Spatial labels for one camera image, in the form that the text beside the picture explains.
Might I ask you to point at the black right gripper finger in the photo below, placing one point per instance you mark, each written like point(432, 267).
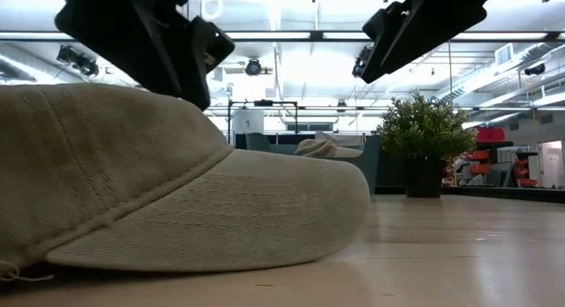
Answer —
point(379, 55)
point(404, 55)

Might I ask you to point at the grey-blue bin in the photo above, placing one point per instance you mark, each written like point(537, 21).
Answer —
point(371, 166)

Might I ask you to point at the khaki baseball cap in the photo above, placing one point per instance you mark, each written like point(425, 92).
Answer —
point(322, 149)

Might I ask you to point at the black ceiling light beam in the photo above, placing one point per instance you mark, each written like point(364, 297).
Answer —
point(318, 35)

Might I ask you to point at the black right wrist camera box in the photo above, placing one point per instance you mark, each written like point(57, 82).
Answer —
point(384, 20)

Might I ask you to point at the small black ceiling spotlight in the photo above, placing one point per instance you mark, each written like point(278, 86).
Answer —
point(535, 69)

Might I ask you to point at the black plant pot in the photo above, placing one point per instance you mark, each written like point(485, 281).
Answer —
point(424, 179)

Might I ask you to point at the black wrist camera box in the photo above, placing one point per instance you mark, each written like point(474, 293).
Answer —
point(216, 42)
point(384, 20)

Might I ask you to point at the black double ceiling spotlight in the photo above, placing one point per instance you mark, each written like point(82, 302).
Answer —
point(79, 62)

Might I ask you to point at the pale crumpled cloth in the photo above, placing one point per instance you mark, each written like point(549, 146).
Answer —
point(326, 137)

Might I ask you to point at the green leafy plant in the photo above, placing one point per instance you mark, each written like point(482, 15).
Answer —
point(424, 126)

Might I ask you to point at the shelf with red bins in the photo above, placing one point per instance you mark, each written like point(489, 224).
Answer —
point(490, 134)

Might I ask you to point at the black metal frame stand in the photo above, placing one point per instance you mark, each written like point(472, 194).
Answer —
point(264, 102)

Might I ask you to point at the large khaki twill cap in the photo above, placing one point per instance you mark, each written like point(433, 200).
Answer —
point(132, 188)

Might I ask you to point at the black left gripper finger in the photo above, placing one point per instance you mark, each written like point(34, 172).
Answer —
point(192, 73)
point(148, 64)

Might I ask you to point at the black low ledge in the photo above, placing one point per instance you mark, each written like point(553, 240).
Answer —
point(507, 193)

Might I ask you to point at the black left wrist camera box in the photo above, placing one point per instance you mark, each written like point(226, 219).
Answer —
point(216, 42)

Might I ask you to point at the round black ceiling spotlight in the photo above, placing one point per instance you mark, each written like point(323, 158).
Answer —
point(253, 67)

